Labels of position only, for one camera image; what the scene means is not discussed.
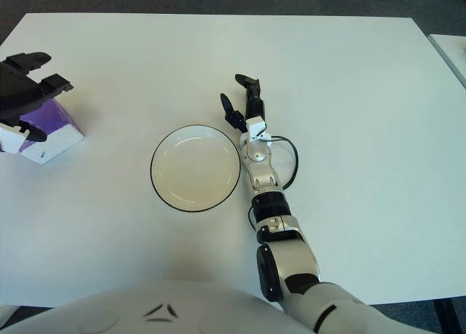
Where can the purple white tissue pack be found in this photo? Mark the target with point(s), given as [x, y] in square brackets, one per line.
[58, 141]

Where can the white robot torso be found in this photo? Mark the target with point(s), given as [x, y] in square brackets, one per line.
[182, 308]

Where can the black table leg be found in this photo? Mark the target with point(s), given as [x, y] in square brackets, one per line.
[445, 317]

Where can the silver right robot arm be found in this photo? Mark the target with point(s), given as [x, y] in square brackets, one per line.
[262, 174]

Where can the white plate black rim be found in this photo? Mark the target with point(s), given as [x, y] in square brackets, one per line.
[194, 168]

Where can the white side table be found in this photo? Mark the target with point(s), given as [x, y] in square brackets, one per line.
[453, 54]

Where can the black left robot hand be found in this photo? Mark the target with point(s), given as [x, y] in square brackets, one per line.
[18, 90]

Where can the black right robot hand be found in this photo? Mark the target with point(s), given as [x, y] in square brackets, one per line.
[256, 108]

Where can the right wrist white bracket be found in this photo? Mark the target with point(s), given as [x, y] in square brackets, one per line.
[255, 126]

